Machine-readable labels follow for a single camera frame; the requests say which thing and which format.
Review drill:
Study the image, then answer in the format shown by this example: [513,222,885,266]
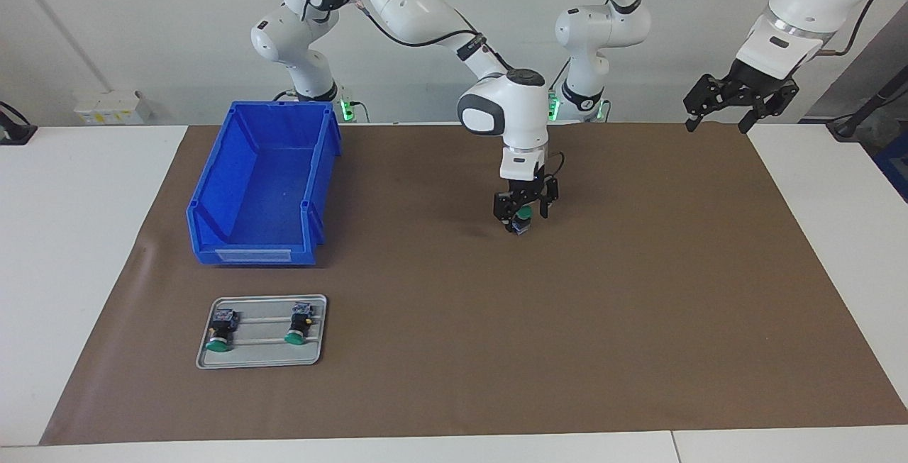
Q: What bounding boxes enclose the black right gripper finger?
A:
[536,177,560,220]
[494,192,527,234]

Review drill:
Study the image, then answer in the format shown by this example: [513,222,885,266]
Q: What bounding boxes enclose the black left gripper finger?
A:
[683,74,731,132]
[738,80,800,135]

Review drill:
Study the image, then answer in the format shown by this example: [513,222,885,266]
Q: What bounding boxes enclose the black tripod leg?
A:
[826,65,908,141]

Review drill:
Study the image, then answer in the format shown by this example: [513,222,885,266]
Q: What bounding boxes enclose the brown table mat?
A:
[39,121,908,446]

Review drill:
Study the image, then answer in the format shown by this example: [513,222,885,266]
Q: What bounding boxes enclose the blue crate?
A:
[874,130,908,203]

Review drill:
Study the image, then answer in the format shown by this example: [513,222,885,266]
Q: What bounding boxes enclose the blue plastic storage bin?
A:
[186,100,342,267]

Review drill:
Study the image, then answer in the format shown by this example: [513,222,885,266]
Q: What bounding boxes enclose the grey metal tray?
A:
[196,295,328,370]

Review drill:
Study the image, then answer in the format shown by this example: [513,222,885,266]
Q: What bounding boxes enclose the black clamp stand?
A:
[0,101,38,146]

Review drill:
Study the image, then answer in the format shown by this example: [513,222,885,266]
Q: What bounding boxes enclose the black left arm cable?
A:
[642,0,908,57]

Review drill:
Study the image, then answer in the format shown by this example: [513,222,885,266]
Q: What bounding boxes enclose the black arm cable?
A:
[301,0,566,180]
[642,0,908,57]

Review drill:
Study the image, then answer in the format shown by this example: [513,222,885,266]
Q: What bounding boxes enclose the black arm base cables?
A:
[549,59,572,121]

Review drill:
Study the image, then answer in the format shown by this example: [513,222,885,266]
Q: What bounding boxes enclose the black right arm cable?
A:
[301,0,566,180]

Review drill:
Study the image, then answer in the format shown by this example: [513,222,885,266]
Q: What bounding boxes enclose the white wall socket strip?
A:
[73,90,152,125]

